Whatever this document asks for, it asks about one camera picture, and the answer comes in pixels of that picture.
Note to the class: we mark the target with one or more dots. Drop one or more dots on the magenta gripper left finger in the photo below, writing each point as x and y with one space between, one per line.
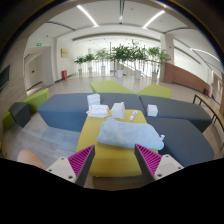
74 168

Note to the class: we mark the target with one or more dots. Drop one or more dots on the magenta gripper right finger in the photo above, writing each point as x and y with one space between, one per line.
153 165

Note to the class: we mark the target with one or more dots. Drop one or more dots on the light blue towel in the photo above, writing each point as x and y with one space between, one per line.
127 134

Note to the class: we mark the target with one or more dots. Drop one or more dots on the blue-grey near right sofa block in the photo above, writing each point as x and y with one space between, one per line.
183 141

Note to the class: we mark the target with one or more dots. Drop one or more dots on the blue-grey sofa block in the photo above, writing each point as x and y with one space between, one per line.
183 141
69 111
175 109

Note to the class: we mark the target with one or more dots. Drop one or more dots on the blue-grey left sofa block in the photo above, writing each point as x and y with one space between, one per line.
69 111

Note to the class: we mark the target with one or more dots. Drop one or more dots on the small white box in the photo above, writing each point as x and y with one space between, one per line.
152 110

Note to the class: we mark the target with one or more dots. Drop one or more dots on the blue-grey right sofa block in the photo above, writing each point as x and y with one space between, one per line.
175 109

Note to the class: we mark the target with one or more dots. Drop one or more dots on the crumpled white cloth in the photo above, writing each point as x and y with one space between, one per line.
98 111

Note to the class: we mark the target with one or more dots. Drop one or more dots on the white tissue box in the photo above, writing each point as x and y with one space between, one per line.
118 110

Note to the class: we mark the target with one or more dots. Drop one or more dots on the stack of white towels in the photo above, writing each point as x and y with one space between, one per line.
93 99

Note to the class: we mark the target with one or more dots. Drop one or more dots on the green right far ottoman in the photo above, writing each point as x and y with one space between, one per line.
156 91

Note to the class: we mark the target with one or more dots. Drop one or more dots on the green ottoman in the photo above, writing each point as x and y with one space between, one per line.
156 91
109 86

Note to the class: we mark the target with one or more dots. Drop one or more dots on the wooden bench right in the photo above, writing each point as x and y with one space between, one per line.
216 116

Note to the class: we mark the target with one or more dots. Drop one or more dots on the dark grey cube stool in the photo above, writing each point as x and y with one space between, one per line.
20 113

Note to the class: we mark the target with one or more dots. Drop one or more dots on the red fire extinguisher box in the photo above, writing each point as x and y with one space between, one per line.
64 74

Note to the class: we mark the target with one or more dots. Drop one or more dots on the potted plant left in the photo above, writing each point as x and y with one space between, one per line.
79 61

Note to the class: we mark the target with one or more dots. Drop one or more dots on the potted plant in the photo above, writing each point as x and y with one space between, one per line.
120 54
156 57
79 61

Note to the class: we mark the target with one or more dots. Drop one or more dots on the potted plant right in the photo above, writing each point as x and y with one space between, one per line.
156 57

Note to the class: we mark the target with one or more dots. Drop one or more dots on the potted plant centre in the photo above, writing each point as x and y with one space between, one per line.
120 54

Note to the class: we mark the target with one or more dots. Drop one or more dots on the yellow wall picture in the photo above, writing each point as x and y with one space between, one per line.
64 53

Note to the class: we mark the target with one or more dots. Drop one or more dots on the wall-mounted black screen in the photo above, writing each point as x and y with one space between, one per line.
4 77

